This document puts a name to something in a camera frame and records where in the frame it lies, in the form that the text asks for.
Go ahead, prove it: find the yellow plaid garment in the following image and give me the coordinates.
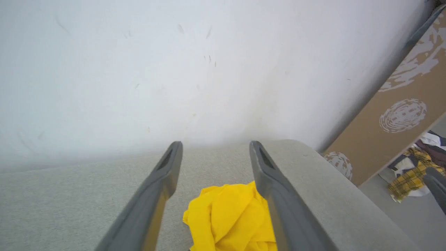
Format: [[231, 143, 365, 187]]
[[388, 146, 446, 203]]

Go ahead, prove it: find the yellow garment with white patches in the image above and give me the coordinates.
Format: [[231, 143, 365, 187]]
[[183, 181, 278, 251]]

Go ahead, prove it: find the brown board with white swirls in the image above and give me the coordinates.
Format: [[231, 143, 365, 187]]
[[321, 14, 446, 187]]

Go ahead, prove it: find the dark maroon garment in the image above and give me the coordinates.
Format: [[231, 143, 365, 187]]
[[414, 139, 446, 167]]

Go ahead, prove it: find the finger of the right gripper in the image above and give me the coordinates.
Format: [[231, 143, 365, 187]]
[[423, 167, 446, 215]]

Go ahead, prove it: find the pile of mixed clothes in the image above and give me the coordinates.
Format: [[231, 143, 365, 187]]
[[379, 131, 446, 203]]

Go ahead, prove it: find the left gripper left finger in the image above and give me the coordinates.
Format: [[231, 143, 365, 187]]
[[95, 141, 183, 251]]

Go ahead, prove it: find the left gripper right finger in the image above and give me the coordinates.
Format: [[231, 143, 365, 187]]
[[249, 140, 337, 251]]

